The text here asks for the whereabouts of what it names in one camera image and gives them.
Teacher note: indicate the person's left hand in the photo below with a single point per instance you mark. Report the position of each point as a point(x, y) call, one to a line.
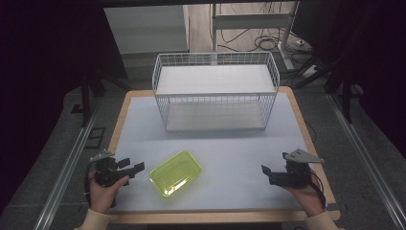
point(103, 195)

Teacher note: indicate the person's right hand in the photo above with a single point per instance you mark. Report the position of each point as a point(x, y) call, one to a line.
point(306, 198)

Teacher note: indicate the white cabinet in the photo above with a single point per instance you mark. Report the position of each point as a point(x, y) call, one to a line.
point(146, 28)

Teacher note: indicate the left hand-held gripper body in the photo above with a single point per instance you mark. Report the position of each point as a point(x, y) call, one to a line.
point(107, 172)

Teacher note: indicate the black floor frame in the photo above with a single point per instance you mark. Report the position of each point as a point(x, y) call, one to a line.
point(95, 137)

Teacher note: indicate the white desk frame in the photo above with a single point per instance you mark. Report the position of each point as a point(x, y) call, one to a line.
point(252, 21)

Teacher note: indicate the black metal stand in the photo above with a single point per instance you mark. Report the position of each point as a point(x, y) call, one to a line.
point(346, 96)
point(85, 102)

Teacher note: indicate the dark curtain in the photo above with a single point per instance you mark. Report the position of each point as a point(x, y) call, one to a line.
point(48, 70)
point(373, 54)

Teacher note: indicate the metal floor rail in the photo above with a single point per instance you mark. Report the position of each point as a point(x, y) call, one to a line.
point(65, 172)
point(367, 163)

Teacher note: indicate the yellow-green plastic tray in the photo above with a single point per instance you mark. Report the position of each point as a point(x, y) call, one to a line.
point(176, 173)

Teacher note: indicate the white power strip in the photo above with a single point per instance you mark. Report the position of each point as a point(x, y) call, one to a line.
point(311, 71)

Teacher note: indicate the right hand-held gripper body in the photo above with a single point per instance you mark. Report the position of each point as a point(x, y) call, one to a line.
point(295, 172)

